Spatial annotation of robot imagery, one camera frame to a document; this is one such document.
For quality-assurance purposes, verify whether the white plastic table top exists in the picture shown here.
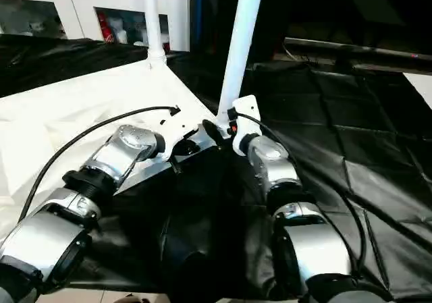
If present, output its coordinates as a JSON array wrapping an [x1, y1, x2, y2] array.
[[0, 61, 234, 250]]

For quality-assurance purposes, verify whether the grey robot torso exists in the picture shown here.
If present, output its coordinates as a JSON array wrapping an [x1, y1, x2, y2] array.
[[0, 254, 45, 303]]

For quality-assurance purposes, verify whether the white plastic table leg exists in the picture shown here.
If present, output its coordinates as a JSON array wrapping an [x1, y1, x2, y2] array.
[[141, 0, 168, 70], [215, 0, 266, 128]]

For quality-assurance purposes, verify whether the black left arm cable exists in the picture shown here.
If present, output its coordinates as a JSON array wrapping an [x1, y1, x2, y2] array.
[[22, 105, 182, 223]]

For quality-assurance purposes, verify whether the long black rod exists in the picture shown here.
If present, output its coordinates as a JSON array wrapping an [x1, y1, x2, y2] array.
[[283, 36, 432, 71]]

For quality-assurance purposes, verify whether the black mat cover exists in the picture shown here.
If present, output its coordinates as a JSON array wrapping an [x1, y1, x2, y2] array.
[[0, 34, 432, 303]]

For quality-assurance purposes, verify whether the grey rounded robot foot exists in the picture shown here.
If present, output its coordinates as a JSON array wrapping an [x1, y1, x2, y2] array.
[[121, 292, 150, 303]]

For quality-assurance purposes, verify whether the white flat board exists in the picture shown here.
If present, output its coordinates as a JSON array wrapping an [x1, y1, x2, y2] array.
[[403, 72, 432, 110]]

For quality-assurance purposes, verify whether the red item behind glass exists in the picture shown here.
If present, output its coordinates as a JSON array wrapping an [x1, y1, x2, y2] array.
[[98, 12, 115, 43]]

